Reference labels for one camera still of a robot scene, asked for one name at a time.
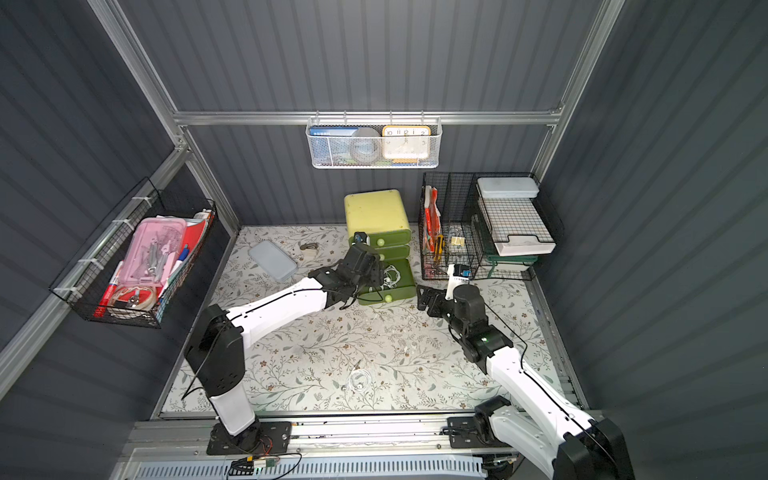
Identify green bottom drawer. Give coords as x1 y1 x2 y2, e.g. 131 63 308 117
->
358 259 417 305

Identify green yellow drawer cabinet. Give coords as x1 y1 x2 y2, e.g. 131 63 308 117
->
344 189 412 267

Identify white earphones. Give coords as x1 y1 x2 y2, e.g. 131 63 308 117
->
382 265 401 289
348 369 373 393

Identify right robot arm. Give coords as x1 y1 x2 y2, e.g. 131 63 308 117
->
417 284 635 479

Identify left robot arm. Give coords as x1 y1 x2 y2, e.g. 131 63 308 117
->
184 243 385 440

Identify red scissors in organizer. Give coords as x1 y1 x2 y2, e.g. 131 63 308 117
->
423 185 442 254

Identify grey plastic lid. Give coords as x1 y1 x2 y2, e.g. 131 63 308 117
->
248 240 298 282

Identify white grid paper tray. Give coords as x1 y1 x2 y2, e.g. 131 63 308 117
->
476 176 556 256

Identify grey tape roll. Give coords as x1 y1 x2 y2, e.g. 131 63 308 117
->
349 127 382 165

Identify blue box in basket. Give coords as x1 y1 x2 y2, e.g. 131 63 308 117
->
307 126 358 168

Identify yellow white clock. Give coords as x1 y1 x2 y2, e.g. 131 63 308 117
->
381 125 432 161

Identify pink pencil case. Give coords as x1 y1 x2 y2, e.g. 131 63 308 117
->
118 217 186 288

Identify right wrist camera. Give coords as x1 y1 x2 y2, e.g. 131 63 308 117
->
445 263 471 300

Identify black wire desk organizer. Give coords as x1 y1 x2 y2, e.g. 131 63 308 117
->
419 170 564 280

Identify white wire wall basket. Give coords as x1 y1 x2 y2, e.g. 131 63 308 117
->
305 116 443 170

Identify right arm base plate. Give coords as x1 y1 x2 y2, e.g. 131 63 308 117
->
441 416 509 449

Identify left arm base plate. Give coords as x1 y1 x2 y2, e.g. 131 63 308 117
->
206 421 293 456

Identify black wire side basket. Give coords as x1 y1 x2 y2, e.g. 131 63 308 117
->
50 181 217 329

